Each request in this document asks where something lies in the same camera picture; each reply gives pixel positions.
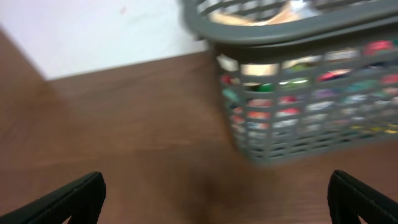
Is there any colourful tissue multipack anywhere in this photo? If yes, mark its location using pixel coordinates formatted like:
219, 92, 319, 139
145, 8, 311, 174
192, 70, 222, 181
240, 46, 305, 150
220, 74, 397, 133

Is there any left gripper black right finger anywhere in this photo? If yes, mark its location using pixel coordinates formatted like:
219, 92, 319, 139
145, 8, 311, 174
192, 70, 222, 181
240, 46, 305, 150
327, 170, 397, 224

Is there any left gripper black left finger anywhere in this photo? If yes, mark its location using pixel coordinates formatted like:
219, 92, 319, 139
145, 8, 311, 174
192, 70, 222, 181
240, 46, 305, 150
1, 171, 106, 224

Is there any beige paper pouch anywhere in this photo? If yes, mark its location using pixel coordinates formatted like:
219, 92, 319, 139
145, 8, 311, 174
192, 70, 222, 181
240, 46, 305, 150
209, 0, 321, 27

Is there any grey plastic lattice basket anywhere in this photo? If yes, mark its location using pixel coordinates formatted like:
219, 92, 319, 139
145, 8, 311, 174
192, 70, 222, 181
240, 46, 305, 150
182, 0, 397, 164

